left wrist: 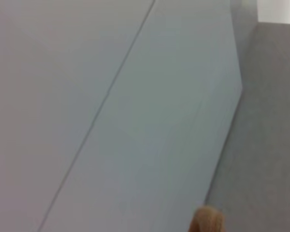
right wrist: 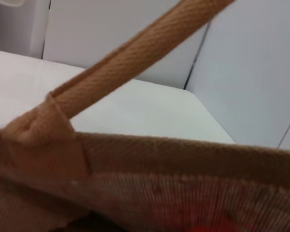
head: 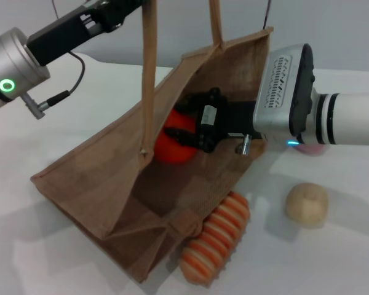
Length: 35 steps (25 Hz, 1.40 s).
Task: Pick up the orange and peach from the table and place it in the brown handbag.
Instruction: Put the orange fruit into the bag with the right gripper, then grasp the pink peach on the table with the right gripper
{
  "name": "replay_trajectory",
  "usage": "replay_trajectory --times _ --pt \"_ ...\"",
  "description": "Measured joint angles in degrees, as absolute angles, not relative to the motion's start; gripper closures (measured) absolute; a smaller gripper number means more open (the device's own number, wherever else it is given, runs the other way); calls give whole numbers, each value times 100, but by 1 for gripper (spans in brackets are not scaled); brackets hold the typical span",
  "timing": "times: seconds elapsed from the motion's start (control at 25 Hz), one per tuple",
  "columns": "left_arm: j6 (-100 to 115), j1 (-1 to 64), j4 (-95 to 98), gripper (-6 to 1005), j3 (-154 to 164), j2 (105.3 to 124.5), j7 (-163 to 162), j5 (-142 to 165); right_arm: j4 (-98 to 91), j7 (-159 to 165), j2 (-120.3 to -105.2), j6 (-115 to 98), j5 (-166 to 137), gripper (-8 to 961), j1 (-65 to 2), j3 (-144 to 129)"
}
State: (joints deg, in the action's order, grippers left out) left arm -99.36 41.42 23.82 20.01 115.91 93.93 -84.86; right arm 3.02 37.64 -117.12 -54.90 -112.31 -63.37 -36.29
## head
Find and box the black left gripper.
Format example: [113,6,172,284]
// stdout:
[26,0,144,67]

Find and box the brown jute handbag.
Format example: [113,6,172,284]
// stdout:
[30,0,274,284]

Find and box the pink toy peach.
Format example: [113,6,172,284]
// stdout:
[295,143,325,156]

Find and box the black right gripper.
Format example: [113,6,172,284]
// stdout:
[164,87,259,154]

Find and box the beige round toy bun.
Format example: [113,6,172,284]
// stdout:
[285,182,329,228]

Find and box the black left arm cable plug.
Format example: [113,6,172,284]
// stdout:
[21,50,86,120]

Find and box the orange cream striped toy bread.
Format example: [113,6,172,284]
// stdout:
[180,191,250,283]

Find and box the orange toy fruit with stem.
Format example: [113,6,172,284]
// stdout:
[153,109,199,163]

